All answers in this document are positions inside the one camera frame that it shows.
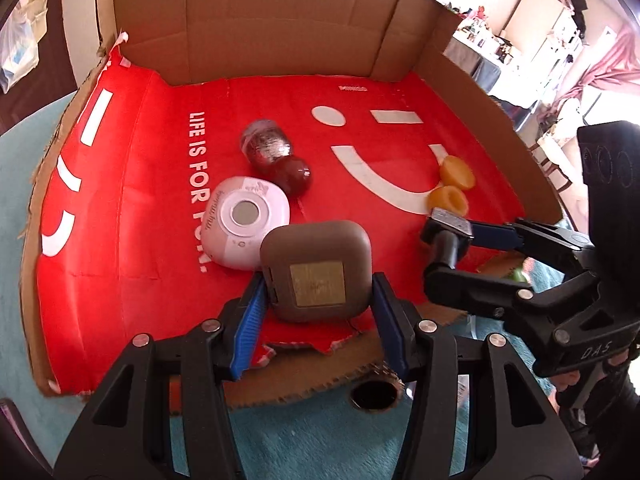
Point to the pink curtain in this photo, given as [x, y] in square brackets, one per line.
[610, 65]

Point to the dark red round bottle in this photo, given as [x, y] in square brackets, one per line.
[280, 165]

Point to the white cabinet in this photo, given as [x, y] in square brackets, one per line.
[545, 25]

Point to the white blue plastic bag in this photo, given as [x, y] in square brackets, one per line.
[17, 45]

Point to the gold studded cuff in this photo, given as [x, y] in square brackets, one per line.
[389, 374]

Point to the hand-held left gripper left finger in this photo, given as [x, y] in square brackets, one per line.
[247, 320]

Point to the beige hanging organizer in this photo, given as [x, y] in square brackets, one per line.
[37, 0]

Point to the table with dark cloth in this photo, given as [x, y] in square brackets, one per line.
[475, 67]

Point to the pink white round device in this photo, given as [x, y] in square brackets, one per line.
[235, 240]

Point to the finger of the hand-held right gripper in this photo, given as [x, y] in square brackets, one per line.
[495, 235]
[450, 280]

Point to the person's right hand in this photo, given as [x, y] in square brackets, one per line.
[567, 380]

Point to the cardboard box with red lining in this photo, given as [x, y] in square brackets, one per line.
[150, 185]

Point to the dark brown door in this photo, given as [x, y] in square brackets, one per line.
[55, 75]

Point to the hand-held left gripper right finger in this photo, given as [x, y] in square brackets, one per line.
[387, 325]

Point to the brown square compact case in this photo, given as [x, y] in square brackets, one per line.
[300, 250]

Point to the orange round jar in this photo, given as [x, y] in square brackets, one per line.
[447, 200]

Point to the green yellow toy figure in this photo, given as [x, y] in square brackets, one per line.
[517, 275]

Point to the orange round lid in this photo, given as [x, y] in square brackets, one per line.
[457, 172]

